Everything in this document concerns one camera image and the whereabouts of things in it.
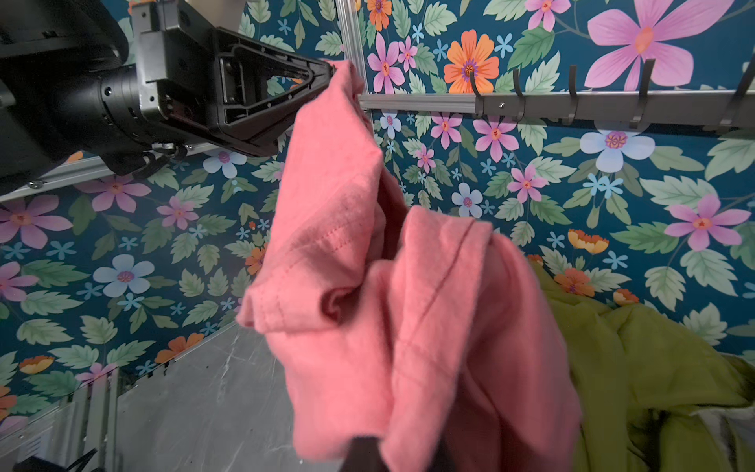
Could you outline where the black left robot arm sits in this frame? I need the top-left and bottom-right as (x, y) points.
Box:
(1, 1), (334, 194)

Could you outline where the pink cloth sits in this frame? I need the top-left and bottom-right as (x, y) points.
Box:
(236, 61), (581, 471)

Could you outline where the aluminium frame post back left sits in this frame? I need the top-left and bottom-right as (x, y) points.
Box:
(335, 0), (369, 92)

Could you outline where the aluminium rear hook rail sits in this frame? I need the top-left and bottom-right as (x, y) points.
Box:
(359, 90), (754, 129)

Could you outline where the white vent grille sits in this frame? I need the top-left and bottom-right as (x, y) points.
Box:
(1, 369), (122, 471)

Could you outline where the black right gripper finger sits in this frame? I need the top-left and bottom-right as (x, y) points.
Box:
(339, 437), (389, 472)

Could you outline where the black hook strip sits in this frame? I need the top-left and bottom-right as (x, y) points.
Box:
(472, 59), (754, 131)

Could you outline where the lime green jacket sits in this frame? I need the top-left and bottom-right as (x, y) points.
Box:
(532, 264), (754, 471)

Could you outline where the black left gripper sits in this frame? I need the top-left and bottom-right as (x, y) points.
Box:
(99, 1), (335, 157)

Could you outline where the aluminium frame left rail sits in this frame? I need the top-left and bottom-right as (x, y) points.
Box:
(0, 140), (219, 205)

